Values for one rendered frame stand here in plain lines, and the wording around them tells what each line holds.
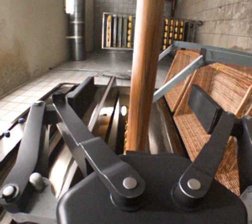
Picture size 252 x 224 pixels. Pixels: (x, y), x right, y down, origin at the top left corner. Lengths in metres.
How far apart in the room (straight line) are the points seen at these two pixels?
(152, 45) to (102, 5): 5.17
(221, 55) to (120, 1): 4.80
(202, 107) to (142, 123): 0.08
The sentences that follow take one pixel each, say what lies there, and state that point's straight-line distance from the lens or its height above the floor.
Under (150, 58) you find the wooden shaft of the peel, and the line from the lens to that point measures 0.17.
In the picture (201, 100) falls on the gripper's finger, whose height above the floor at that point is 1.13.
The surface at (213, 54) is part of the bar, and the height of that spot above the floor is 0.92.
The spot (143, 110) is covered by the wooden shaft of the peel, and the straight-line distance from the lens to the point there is 0.19.
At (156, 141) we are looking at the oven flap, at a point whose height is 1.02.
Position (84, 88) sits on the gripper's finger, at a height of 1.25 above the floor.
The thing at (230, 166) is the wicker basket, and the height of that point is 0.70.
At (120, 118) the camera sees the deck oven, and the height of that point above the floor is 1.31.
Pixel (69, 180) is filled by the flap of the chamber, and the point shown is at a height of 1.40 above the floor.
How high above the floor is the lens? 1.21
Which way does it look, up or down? 2 degrees up
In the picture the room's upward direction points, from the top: 86 degrees counter-clockwise
